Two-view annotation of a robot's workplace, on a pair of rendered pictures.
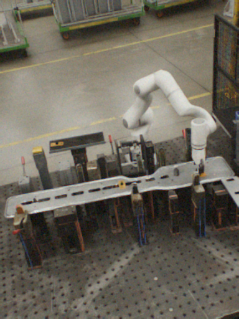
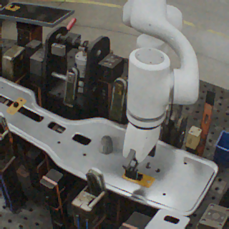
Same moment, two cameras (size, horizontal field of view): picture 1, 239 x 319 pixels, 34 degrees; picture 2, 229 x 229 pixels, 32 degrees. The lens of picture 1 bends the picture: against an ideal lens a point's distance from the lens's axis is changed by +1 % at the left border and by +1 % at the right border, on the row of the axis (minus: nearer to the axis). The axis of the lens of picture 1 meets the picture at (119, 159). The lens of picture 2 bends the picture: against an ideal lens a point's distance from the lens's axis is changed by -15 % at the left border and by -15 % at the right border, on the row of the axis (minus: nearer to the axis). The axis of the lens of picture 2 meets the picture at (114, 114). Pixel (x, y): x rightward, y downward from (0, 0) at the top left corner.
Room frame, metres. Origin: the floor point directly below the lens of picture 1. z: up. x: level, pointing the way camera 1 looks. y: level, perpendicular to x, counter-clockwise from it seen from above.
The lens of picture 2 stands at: (1.17, -0.81, 1.87)
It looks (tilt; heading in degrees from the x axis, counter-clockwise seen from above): 41 degrees down; 33
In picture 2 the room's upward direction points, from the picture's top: 2 degrees clockwise
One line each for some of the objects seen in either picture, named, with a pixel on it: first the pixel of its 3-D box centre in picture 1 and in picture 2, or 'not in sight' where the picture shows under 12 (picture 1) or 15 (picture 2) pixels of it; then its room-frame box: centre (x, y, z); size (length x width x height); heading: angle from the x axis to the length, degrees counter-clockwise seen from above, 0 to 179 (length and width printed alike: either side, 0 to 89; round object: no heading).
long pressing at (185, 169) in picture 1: (119, 186); (11, 106); (1.85, 0.03, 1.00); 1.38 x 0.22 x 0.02; 94
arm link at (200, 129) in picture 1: (199, 131); (150, 81); (1.84, -0.46, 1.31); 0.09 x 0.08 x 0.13; 121
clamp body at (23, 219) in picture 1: (28, 240); not in sight; (1.63, 0.58, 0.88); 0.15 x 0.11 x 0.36; 4
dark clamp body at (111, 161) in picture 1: (114, 180); (44, 96); (2.05, 0.05, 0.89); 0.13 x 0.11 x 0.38; 4
